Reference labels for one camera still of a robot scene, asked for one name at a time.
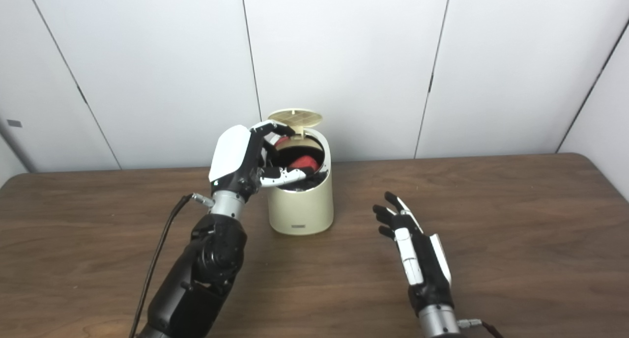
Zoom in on cream-colored bin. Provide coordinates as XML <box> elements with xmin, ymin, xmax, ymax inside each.
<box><xmin>267</xmin><ymin>127</ymin><xmax>334</xmax><ymax>235</ymax></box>

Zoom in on red apple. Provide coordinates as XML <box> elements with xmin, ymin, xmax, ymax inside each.
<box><xmin>275</xmin><ymin>137</ymin><xmax>318</xmax><ymax>171</ymax></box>

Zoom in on round cream bin lid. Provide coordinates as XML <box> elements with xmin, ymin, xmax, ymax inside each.
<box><xmin>268</xmin><ymin>109</ymin><xmax>323</xmax><ymax>140</ymax></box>

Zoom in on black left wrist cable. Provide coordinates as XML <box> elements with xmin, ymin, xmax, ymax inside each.
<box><xmin>129</xmin><ymin>193</ymin><xmax>214</xmax><ymax>338</ymax></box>

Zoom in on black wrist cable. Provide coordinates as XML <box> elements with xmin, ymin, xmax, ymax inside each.
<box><xmin>129</xmin><ymin>193</ymin><xmax>214</xmax><ymax>338</ymax></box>
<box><xmin>457</xmin><ymin>318</ymin><xmax>504</xmax><ymax>338</ymax></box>

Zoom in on black bin liner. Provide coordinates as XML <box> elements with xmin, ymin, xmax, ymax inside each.
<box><xmin>273</xmin><ymin>137</ymin><xmax>330</xmax><ymax>192</ymax></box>

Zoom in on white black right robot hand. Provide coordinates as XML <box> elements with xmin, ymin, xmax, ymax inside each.
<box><xmin>372</xmin><ymin>191</ymin><xmax>455</xmax><ymax>316</ymax></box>

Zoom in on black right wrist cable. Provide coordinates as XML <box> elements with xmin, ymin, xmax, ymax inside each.
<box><xmin>457</xmin><ymin>318</ymin><xmax>504</xmax><ymax>338</ymax></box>

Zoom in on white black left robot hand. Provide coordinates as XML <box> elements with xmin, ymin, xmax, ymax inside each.
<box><xmin>209</xmin><ymin>120</ymin><xmax>320</xmax><ymax>201</ymax></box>

